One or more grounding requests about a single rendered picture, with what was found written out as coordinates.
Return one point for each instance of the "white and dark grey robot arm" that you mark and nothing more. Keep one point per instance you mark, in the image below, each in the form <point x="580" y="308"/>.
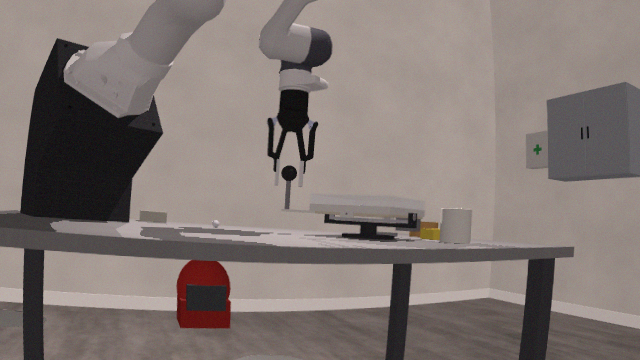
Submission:
<point x="122" y="77"/>

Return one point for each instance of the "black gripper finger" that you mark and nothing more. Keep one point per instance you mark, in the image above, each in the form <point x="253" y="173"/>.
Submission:
<point x="271" y="123"/>
<point x="303" y="157"/>

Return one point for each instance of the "white mug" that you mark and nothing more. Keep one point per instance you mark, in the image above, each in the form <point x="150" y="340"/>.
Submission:
<point x="455" y="225"/>

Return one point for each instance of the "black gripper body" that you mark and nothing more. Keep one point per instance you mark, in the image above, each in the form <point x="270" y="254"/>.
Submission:
<point x="295" y="104"/>

